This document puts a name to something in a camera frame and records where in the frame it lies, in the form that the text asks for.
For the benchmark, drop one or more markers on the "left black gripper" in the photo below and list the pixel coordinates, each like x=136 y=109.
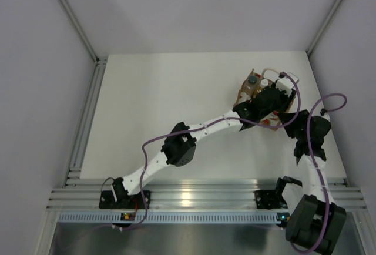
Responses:
x=285 y=98

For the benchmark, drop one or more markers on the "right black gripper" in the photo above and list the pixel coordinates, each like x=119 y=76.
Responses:
x=302 y=116

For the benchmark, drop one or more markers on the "amber bottle white cap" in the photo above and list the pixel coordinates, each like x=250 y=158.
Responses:
x=264 y=83

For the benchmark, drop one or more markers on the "clear jar grey lid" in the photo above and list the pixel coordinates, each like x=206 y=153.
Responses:
x=250 y=85

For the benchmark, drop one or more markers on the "burlap watermelon canvas bag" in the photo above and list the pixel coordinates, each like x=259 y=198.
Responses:
x=252 y=96

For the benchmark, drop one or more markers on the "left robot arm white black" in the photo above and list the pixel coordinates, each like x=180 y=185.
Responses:
x=180 y=144

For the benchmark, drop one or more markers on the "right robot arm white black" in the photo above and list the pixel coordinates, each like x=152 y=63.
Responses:
x=315 y=221

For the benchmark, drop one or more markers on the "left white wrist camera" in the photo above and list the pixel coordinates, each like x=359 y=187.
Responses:
x=284 y=82

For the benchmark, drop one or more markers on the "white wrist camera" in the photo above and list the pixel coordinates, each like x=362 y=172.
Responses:
x=324 y=113
x=284 y=82

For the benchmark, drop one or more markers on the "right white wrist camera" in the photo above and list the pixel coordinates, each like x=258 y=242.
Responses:
x=324 y=113

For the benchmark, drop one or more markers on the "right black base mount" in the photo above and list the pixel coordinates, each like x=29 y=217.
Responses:
x=269 y=199

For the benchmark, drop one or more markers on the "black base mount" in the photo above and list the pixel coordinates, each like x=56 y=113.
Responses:
x=107 y=201
x=269 y=199

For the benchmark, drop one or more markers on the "right aluminium frame post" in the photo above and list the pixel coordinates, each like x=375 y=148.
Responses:
x=324 y=26

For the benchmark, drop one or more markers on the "aluminium frame post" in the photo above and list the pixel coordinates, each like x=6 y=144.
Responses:
x=77 y=27
x=324 y=26

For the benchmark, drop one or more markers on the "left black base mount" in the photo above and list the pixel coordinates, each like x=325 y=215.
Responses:
x=107 y=201

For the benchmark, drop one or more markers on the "left side aluminium rail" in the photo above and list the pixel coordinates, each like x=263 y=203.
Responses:
x=80 y=141

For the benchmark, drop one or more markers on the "aluminium rail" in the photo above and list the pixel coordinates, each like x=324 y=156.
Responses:
x=80 y=141
x=167 y=195

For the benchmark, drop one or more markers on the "grey slotted cable duct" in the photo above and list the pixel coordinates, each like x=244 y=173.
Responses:
x=174 y=217

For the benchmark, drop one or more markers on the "aluminium front rail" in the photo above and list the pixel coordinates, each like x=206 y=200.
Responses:
x=167 y=195

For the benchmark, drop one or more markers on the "left aluminium frame post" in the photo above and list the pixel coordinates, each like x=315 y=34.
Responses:
x=77 y=27

